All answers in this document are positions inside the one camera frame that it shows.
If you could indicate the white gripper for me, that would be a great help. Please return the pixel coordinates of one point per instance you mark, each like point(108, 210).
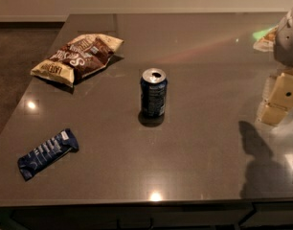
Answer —
point(288, 40)

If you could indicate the blue pepsi can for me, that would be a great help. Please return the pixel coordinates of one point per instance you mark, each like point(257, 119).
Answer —
point(154, 85)

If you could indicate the blue rxbar blueberry wrapper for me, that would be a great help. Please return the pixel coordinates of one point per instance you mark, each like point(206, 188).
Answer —
point(47, 153)

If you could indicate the snack packet at table edge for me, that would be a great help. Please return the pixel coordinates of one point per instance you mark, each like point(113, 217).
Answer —
point(265, 40)

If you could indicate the brown and cream chip bag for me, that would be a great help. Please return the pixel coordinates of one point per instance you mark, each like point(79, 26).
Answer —
point(79, 58)

